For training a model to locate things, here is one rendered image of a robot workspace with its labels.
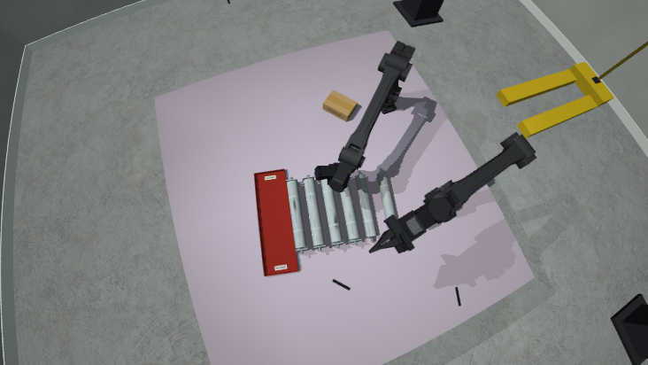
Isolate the red scrap tray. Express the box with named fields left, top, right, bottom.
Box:
left=254, top=169, right=298, bottom=276

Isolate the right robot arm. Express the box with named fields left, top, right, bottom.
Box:
left=314, top=41, right=416, bottom=192

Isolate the brown cardboard box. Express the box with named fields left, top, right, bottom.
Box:
left=323, top=90, right=358, bottom=122

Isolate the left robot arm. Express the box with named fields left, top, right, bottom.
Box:
left=398, top=132, right=536, bottom=241

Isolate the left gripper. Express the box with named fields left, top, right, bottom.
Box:
left=369, top=214, right=414, bottom=253

